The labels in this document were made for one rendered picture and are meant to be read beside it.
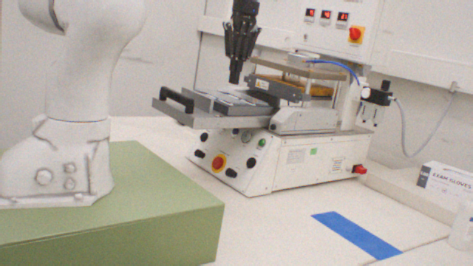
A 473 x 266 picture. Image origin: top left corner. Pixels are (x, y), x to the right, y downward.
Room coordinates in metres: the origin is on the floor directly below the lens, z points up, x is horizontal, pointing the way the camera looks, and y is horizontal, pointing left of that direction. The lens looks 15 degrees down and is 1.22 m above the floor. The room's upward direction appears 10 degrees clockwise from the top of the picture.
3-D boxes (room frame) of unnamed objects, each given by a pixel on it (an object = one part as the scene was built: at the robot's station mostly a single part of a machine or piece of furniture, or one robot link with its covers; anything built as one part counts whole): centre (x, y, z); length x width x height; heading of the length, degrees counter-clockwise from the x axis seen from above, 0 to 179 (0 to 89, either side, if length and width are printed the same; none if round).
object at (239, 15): (1.24, 0.03, 1.23); 0.08 x 0.08 x 0.09
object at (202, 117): (1.21, 0.07, 0.97); 0.30 x 0.22 x 0.08; 131
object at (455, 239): (1.03, -0.62, 0.82); 0.05 x 0.05 x 0.14
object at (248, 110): (1.24, 0.04, 0.98); 0.20 x 0.17 x 0.03; 41
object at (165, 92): (1.12, 0.17, 0.99); 0.15 x 0.02 x 0.04; 41
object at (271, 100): (1.47, -0.02, 0.96); 0.25 x 0.05 x 0.07; 131
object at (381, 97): (1.33, -0.40, 1.05); 0.15 x 0.05 x 0.15; 41
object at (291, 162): (1.39, -0.17, 0.84); 0.53 x 0.37 x 0.17; 131
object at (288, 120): (1.25, -0.19, 0.96); 0.26 x 0.05 x 0.07; 131
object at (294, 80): (1.40, -0.16, 1.07); 0.22 x 0.17 x 0.10; 41
